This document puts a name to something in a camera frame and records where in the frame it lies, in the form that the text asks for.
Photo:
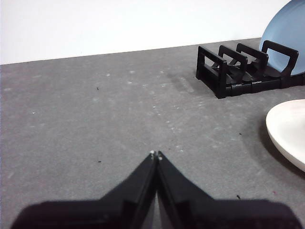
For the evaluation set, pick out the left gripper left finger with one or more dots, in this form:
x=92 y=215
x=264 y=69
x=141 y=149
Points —
x=107 y=212

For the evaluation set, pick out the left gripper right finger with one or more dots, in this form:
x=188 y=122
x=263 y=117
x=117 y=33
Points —
x=202 y=212

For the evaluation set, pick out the cream yellow plate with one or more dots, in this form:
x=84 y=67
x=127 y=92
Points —
x=290 y=128

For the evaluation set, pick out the black plate rack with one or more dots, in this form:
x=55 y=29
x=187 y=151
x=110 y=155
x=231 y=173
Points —
x=221 y=78

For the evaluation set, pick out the blue plate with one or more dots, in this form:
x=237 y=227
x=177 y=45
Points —
x=283 y=28

